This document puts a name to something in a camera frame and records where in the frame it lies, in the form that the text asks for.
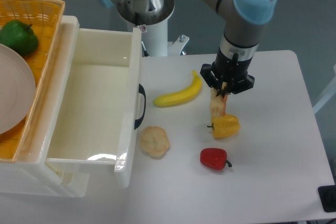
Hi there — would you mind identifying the red bell pepper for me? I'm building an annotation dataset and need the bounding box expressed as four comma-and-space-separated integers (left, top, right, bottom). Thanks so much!
199, 148, 232, 170

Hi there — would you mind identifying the green bell pepper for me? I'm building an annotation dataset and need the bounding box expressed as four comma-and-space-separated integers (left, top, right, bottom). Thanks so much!
1, 20, 39, 56

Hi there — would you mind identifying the black drawer handle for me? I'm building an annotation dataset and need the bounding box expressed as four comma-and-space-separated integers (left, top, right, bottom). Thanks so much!
134, 83, 146, 130

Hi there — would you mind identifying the black device at table edge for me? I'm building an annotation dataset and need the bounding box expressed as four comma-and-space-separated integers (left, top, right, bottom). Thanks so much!
318, 185, 336, 212

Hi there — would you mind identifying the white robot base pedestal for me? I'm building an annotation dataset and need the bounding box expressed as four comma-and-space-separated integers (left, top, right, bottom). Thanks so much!
117, 0, 190, 57

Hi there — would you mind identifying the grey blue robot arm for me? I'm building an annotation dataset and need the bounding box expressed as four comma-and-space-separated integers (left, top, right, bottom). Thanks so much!
97, 0, 277, 96

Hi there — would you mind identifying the orange woven basket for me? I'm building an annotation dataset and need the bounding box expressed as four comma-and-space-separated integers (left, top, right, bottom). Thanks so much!
1, 0, 65, 163

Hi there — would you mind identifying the white upper drawer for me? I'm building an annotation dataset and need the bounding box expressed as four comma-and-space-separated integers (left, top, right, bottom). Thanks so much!
46, 28, 142, 188

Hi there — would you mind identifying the yellow banana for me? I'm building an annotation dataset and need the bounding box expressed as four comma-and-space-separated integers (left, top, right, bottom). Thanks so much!
153, 70, 202, 108

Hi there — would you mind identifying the round bread bun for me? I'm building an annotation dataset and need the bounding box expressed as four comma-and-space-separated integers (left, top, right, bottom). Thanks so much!
140, 126, 170, 158

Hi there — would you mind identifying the white frame right side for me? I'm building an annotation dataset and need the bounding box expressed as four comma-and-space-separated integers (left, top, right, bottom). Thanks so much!
313, 76, 335, 114

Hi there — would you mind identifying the yellow bell pepper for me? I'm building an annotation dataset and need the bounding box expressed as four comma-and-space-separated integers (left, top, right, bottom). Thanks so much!
207, 114, 240, 139

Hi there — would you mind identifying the square bread slice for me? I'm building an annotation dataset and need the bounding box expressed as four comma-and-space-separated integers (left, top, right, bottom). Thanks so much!
210, 89, 228, 117

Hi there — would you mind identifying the beige round plate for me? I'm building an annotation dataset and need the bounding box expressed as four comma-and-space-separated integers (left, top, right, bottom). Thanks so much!
1, 45, 36, 133

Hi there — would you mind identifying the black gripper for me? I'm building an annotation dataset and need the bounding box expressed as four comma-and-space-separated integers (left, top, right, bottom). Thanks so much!
200, 51, 255, 97

